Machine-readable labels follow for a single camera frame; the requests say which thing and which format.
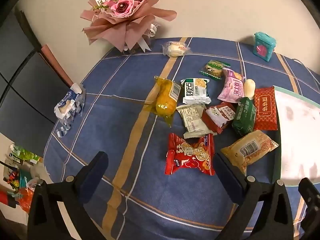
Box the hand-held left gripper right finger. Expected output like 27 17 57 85
214 152 295 240

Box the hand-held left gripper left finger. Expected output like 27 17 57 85
27 151 109 240

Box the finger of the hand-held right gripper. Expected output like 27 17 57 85
298 177 320 220

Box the red candy-shaped snack packet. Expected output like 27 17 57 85
165 133 215 176

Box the light green cardboard box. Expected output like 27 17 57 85
274 85 320 187

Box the red gold-print snack packet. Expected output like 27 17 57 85
254 87 278 131

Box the white round snack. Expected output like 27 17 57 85
244 79 256 98

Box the yellow clear snack packet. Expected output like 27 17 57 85
145 76 181 127

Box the tan barcode snack packet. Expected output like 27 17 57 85
220 130 279 175

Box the brown red snack packet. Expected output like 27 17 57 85
201 102 237 135

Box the blue plaid tablecloth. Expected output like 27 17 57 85
43 37 320 240

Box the dark green snack packet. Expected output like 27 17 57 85
232 97 257 137

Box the beige snack packet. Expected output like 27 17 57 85
176 104 217 139

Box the orange plastic bag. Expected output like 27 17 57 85
17 187 36 212

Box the green plastic bag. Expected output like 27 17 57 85
10 144 43 165

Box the blue white crumpled packet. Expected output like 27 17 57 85
54 83 86 137

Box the purple snack packet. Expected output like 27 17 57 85
217 68 245 103

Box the white green cracker packet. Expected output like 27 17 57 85
180 78 211 105

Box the green wrapped cookie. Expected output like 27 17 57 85
199 60 230 80

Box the dark cabinet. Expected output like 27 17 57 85
0 7 65 135

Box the pink board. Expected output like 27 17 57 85
41 44 75 87

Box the teal toy house box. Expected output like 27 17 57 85
253 32 277 61

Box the clear wrapped white cake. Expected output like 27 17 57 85
162 41 192 57

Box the pink paper flower bouquet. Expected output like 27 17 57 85
80 0 177 53

